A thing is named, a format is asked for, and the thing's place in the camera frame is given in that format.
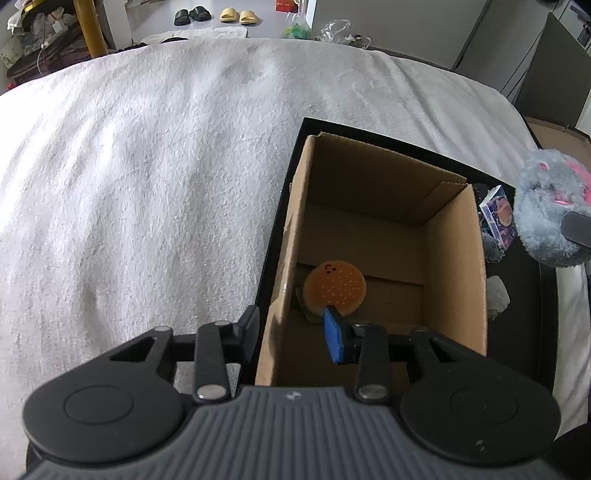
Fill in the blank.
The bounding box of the black tray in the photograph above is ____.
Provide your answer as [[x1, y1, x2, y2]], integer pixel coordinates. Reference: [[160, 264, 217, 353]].
[[253, 116, 561, 388]]

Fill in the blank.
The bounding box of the burger plush toy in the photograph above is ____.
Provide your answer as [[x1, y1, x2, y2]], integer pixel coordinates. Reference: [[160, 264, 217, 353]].
[[295, 259, 368, 324]]

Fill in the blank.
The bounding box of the dark blue-grey plush toy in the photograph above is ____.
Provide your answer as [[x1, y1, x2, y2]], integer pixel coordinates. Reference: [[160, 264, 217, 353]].
[[482, 231, 506, 264]]

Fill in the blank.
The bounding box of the white floor mat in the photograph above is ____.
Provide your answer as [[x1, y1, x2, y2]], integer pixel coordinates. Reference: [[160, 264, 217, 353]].
[[147, 25, 247, 45]]

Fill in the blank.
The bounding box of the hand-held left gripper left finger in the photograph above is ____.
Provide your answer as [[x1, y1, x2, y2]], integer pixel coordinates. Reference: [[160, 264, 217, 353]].
[[107, 305, 260, 403]]

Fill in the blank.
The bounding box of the green plastic bag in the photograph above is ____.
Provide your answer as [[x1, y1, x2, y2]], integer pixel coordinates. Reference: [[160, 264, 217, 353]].
[[283, 14, 312, 41]]

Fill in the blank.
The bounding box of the brown cardboard box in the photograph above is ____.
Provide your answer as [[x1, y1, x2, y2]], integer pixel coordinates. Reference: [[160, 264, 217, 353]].
[[254, 131, 489, 388]]

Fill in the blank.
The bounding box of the grey fluffy plush toy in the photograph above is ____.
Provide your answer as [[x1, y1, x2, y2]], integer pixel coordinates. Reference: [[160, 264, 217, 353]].
[[513, 148, 591, 268]]

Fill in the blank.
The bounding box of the brown framed board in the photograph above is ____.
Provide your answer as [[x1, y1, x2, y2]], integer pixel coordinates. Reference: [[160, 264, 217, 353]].
[[524, 116, 591, 153]]

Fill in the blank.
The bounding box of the small purple carton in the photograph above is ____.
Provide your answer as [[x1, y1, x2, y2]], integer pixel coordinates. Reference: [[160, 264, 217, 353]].
[[479, 185, 517, 250]]

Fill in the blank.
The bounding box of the pile of household clutter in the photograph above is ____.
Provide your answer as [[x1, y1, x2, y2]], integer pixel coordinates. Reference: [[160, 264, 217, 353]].
[[0, 0, 88, 88]]

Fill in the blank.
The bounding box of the grey wardrobe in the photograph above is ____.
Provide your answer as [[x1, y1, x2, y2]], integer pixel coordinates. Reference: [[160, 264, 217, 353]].
[[307, 0, 492, 70]]

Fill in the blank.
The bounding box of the white bed blanket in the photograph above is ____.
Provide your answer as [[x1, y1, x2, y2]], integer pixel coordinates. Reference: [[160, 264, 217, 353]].
[[0, 37, 591, 462]]

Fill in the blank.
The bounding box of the clear plastic bag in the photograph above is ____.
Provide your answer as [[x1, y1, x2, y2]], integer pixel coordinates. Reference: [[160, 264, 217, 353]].
[[321, 19, 352, 44]]

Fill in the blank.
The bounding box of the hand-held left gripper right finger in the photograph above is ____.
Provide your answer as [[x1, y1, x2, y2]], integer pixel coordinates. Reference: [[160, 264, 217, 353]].
[[322, 306, 506, 402]]

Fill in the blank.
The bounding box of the gold-topped wooden table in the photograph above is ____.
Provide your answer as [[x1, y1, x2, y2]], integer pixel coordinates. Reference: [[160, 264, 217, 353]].
[[74, 0, 109, 58]]

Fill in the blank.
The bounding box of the white soft toy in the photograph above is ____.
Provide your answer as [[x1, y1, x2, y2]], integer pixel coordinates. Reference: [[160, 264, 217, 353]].
[[486, 275, 511, 319]]

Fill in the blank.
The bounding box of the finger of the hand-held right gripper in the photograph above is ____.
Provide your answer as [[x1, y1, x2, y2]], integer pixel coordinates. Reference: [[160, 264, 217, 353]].
[[561, 212, 591, 247]]

